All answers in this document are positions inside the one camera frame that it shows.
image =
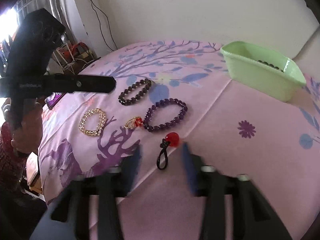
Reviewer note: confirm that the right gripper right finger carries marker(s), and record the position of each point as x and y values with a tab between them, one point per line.
253	216

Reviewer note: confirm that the fingers of the left gripper seen sideways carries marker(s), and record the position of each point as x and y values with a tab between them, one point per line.
79	83

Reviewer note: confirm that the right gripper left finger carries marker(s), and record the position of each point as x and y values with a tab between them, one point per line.
67	217

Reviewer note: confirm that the red bead black cord pendant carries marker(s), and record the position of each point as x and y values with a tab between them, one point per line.
172	139

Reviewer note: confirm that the left hand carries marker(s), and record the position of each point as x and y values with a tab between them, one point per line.
27	138

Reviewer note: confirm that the purple box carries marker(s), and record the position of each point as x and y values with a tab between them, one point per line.
53	99

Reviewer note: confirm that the red gold charm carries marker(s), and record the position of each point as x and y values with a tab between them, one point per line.
133	123

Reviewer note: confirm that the pink floral bed sheet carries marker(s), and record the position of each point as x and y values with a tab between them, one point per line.
234	128

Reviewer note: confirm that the light green plastic tray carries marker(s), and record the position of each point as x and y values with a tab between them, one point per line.
265	70

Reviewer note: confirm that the white wire rack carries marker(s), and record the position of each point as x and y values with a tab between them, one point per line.
73	58

